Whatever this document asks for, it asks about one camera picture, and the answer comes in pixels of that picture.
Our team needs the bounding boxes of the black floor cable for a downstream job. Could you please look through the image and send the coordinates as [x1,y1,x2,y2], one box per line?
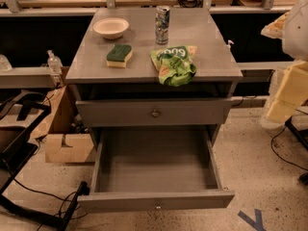
[13,176,89,231]
[269,108,308,172]

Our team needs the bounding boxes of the white ceramic bowl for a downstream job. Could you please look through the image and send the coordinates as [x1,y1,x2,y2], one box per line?
[93,17,129,39]

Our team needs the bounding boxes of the patterned drink can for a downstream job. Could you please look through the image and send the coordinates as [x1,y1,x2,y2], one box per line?
[155,6,170,44]

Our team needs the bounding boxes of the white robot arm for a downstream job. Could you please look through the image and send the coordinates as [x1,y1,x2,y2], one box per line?
[261,0,308,128]

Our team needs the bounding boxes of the small white pump bottle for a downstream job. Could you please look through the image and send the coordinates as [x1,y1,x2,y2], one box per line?
[227,39,235,50]

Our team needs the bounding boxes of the black floor cable right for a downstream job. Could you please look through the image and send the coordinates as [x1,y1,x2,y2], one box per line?
[269,108,308,172]

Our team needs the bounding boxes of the grey drawer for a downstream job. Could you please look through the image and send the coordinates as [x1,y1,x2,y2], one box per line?
[79,127,235,213]
[76,98,232,127]

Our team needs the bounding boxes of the clear plastic bottle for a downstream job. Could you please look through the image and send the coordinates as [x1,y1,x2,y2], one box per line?
[47,50,63,74]

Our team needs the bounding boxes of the green chip bag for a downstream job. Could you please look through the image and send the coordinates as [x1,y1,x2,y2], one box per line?
[150,45,197,87]

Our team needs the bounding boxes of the green yellow sponge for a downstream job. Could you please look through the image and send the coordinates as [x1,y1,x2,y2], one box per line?
[106,44,133,68]

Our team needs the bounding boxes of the blue tape floor mark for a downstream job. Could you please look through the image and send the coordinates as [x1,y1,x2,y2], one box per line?
[238,209,267,231]

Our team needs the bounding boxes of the black stand base right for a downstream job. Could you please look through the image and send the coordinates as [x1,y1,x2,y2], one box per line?
[285,118,308,186]

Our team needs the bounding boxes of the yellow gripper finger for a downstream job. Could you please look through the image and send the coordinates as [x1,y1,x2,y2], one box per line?
[261,12,289,39]
[266,61,308,124]

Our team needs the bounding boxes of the black floor cable left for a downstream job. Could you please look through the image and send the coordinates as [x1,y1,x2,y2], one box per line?
[13,176,89,231]

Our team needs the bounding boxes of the grey top drawer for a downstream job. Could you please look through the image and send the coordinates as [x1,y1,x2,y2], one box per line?
[76,98,232,127]

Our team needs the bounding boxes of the cardboard box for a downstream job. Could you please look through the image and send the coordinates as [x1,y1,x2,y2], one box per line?
[31,84,96,164]

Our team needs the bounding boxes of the grey wooden drawer cabinet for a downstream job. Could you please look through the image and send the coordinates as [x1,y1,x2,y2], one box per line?
[66,8,242,141]

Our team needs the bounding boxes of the black metal stand frame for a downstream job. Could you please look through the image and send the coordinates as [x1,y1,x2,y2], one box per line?
[0,91,90,231]

